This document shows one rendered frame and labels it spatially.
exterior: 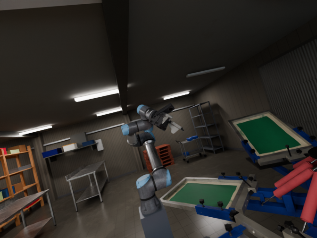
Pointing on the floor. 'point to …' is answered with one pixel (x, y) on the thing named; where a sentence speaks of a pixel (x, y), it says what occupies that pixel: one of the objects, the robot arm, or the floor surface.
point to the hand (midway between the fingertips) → (179, 123)
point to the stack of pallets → (163, 152)
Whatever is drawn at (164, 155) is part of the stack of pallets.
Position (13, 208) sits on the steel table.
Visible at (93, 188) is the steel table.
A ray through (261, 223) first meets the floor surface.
